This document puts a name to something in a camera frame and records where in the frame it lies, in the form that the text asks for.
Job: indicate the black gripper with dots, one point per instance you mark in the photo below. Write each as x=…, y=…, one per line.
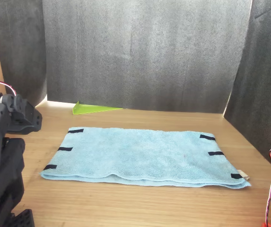
x=25, y=118

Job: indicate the light blue terry towel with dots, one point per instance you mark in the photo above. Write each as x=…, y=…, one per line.
x=137, y=156

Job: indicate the black tape strip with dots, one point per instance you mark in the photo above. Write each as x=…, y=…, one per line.
x=76, y=131
x=65, y=149
x=235, y=176
x=207, y=137
x=216, y=153
x=50, y=167

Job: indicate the dark grey foam panel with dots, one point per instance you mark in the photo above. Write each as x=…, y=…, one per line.
x=260, y=71
x=19, y=42

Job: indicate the light grey foam panel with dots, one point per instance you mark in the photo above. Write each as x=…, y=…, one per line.
x=147, y=52

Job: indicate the white towel label tag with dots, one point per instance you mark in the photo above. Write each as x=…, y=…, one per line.
x=244, y=175

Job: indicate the lime green plastic bracket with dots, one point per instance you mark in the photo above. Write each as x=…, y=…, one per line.
x=88, y=110

